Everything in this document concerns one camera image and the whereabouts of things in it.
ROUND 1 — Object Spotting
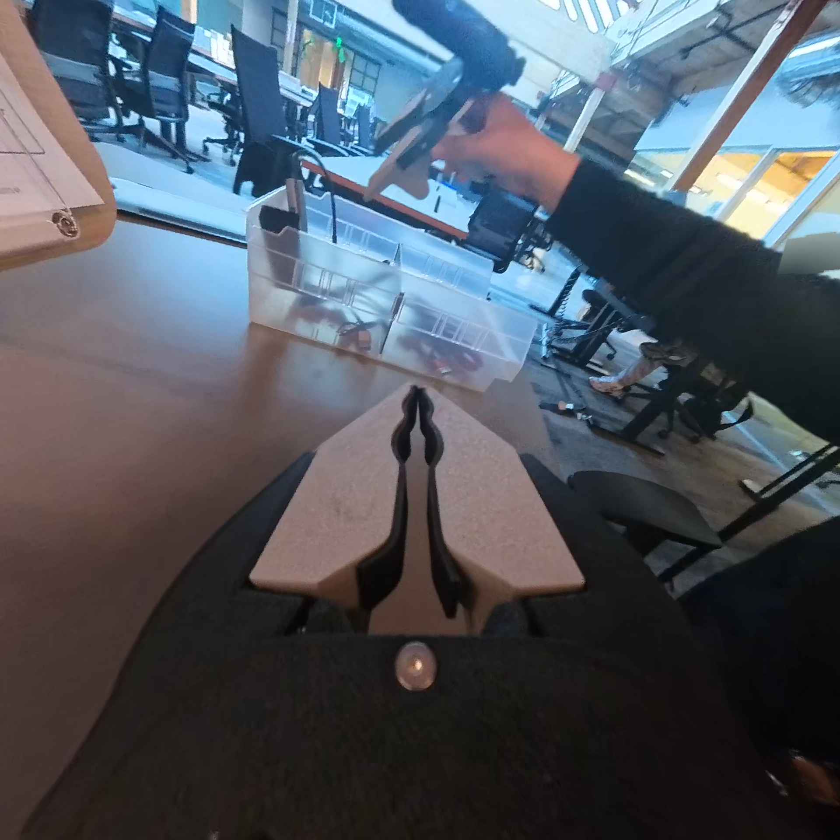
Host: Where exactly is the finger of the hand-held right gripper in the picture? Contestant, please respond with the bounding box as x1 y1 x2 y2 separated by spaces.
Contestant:
374 58 469 147
363 125 442 202

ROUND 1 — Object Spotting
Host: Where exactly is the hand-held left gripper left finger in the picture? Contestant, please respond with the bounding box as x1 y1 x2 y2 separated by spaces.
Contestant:
248 385 421 613

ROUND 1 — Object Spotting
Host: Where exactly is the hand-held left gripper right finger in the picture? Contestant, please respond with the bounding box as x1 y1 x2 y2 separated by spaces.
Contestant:
417 386 586 634

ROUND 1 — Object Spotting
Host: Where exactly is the dark grey usb hub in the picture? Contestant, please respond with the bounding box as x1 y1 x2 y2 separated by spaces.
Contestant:
282 152 340 245

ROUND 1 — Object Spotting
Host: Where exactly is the person's right forearm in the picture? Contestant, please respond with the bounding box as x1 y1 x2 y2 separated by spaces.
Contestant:
543 157 840 447

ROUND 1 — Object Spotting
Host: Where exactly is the person's right hand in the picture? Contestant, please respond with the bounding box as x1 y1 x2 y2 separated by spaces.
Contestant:
430 91 584 212

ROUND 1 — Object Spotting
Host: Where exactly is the white desk orange edge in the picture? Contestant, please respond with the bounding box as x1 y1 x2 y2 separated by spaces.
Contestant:
298 147 473 240

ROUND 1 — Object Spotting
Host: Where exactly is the black office chair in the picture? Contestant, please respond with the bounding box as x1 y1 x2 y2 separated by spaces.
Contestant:
308 84 352 157
125 3 198 175
230 25 312 196
29 0 116 142

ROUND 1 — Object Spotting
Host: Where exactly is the black bin divider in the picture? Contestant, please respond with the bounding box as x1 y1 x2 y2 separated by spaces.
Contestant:
261 205 304 290

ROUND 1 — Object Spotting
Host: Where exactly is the white stand base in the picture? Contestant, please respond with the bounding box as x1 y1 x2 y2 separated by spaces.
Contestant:
108 177 253 242

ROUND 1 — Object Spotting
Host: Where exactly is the printed instruction sheet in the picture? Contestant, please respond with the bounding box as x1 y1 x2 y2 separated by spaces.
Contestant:
0 52 106 232

